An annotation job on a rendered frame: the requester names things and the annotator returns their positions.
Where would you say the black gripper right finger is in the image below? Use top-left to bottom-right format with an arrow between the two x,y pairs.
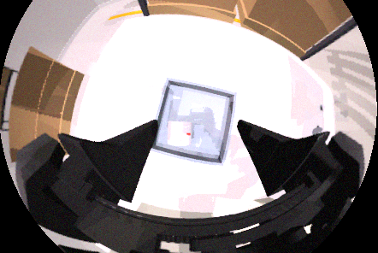
237,119 -> 330,197

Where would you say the white cylinder with two slots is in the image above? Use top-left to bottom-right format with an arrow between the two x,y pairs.
168,121 -> 192,145

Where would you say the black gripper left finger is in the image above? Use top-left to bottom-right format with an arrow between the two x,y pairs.
58,121 -> 158,203

